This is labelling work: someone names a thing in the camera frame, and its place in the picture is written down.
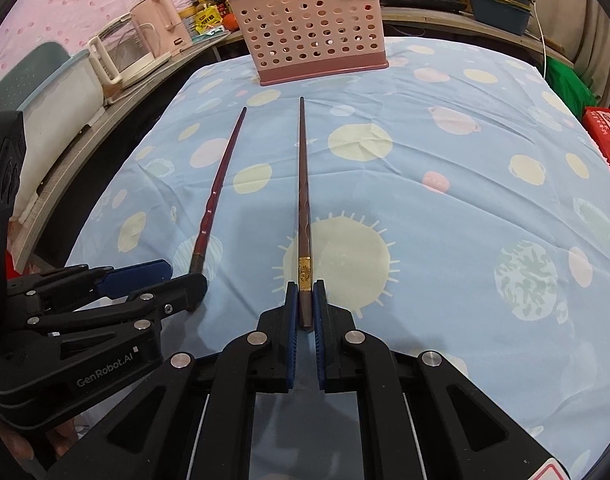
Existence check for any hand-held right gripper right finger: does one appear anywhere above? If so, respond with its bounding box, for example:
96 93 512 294
314 280 572 480

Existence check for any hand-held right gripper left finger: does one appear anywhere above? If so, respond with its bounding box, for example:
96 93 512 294
44 282 300 480

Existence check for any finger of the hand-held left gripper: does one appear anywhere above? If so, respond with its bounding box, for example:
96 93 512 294
5 259 173 312
28 274 209 332

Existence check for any dark red chopstick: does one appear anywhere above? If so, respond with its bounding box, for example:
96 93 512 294
189 106 248 281

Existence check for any brown chopstick with gold band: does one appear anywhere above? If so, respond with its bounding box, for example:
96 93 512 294
296 96 317 333

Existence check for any pink perforated utensil holder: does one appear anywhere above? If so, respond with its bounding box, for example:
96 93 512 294
226 0 390 86

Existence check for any blue dotted tablecloth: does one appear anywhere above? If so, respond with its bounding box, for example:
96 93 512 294
65 35 610 480

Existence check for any white plastic tub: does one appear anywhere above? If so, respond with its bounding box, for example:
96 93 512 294
5 42 106 221

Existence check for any pink electric kettle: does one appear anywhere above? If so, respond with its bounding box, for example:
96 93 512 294
130 0 192 53

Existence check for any red plastic bag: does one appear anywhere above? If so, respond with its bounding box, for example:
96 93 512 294
582 106 610 181

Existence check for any green cloth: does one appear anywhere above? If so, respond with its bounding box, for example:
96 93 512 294
545 57 598 116

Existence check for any dark blue container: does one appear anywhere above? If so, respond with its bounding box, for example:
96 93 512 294
457 0 533 36

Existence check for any beige curtain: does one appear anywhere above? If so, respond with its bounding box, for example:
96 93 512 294
535 0 610 111

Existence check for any clear jug with white handle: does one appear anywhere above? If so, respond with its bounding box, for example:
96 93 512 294
88 15 171 97

